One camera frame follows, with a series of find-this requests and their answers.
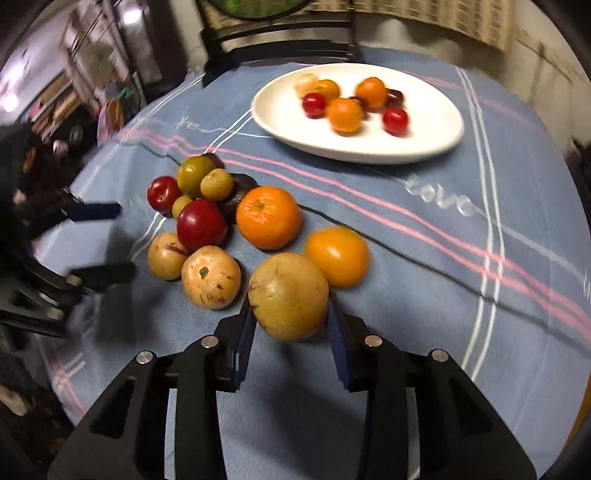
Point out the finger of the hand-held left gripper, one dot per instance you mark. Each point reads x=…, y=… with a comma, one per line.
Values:
x=111, y=273
x=97, y=212

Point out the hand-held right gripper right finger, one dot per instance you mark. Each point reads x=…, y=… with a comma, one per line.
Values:
x=339, y=346

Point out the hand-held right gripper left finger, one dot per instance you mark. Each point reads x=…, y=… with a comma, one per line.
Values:
x=242, y=341

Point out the red plum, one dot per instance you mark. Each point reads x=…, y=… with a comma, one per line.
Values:
x=202, y=224
x=162, y=194

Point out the small yellow tomato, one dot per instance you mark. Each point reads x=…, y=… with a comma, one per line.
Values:
x=217, y=184
x=181, y=206

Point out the yellow-orange tomato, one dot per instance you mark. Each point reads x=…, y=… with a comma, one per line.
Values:
x=338, y=256

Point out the dark purple mangosteen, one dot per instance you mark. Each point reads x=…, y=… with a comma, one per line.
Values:
x=242, y=187
x=213, y=160

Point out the orange mandarin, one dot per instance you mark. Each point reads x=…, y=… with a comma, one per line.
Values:
x=269, y=217

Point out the white round plate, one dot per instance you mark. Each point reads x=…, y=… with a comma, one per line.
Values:
x=431, y=138

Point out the orange tomato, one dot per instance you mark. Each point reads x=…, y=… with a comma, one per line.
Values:
x=327, y=88
x=371, y=92
x=345, y=115

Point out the red cherry tomato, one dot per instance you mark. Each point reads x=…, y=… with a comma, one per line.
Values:
x=395, y=121
x=314, y=105

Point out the orange pink bag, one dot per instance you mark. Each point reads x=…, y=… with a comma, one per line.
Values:
x=110, y=121

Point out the blue striped tablecloth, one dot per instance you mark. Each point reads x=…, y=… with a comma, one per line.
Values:
x=415, y=277

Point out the dark wooden cabinet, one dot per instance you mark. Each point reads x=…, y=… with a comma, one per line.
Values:
x=152, y=46

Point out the beige checked curtain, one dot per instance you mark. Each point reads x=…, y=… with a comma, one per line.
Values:
x=438, y=21

